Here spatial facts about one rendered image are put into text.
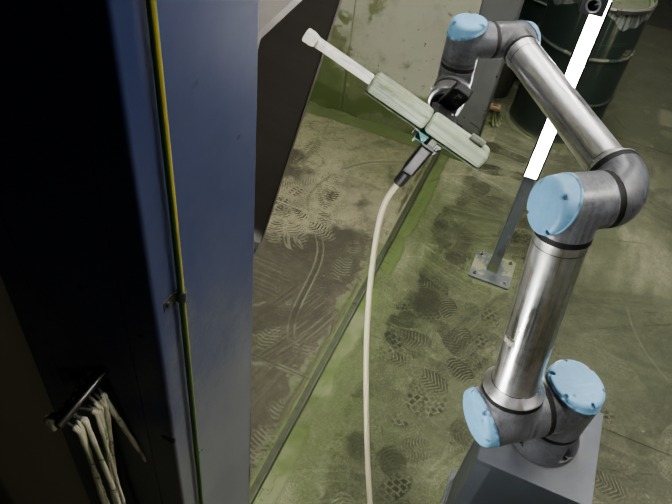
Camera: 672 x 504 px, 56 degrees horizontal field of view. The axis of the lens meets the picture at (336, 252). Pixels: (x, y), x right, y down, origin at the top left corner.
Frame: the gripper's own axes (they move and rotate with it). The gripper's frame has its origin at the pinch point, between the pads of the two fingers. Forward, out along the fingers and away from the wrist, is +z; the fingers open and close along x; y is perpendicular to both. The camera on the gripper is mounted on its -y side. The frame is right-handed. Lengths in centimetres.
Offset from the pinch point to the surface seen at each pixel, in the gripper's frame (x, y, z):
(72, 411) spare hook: 27, -15, 99
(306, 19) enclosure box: 42, 16, -38
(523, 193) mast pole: -65, 64, -111
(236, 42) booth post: 31, -46, 80
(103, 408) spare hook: 24, -14, 97
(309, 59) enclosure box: 36, 26, -38
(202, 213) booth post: 26, -34, 86
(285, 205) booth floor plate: 16, 149, -110
